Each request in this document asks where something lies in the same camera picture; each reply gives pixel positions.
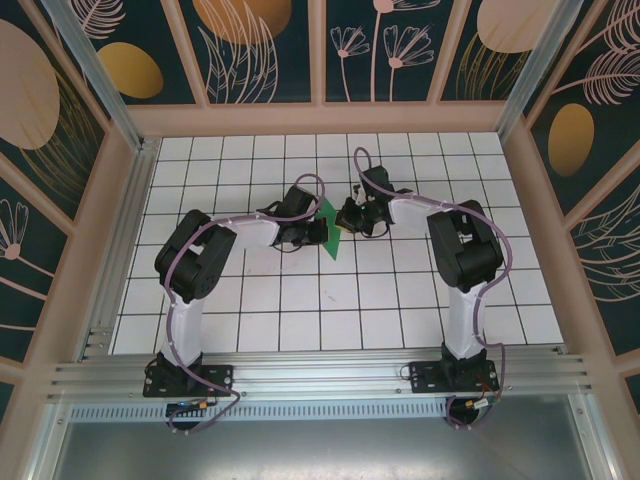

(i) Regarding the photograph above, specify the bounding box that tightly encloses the green paper sheet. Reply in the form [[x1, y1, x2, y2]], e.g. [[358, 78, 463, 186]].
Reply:
[[314, 197, 347, 263]]

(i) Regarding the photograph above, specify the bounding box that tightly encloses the galvanised metal sheet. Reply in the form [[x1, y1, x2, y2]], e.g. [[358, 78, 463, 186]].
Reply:
[[29, 394, 631, 480]]

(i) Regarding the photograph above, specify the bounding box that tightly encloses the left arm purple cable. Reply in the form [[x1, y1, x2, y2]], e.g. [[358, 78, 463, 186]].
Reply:
[[158, 173, 327, 436]]

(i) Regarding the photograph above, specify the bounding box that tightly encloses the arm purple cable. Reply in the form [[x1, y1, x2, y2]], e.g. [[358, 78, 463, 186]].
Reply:
[[352, 146, 514, 432], [158, 173, 327, 436]]

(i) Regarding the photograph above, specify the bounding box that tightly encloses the long aluminium mounting rail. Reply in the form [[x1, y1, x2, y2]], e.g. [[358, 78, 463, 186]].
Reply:
[[47, 352, 601, 401]]

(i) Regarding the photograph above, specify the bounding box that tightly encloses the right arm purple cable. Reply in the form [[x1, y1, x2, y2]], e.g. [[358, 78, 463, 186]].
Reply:
[[352, 146, 514, 432]]

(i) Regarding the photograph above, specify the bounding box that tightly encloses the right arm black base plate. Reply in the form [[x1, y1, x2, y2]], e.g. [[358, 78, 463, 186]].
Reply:
[[408, 360, 501, 394]]

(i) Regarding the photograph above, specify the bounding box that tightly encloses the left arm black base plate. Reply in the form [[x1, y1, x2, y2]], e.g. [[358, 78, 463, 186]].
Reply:
[[143, 364, 236, 399]]

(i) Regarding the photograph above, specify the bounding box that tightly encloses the slotted metal cable tray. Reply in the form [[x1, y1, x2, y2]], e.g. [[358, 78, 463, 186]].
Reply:
[[69, 403, 451, 424]]

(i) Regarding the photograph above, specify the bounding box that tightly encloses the short aluminium side rail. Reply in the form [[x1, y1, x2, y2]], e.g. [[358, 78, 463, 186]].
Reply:
[[74, 138, 161, 362]]

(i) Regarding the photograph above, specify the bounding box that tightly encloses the aluminium frame post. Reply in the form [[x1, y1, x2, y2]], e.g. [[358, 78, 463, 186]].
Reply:
[[497, 0, 572, 147], [39, 0, 147, 147]]

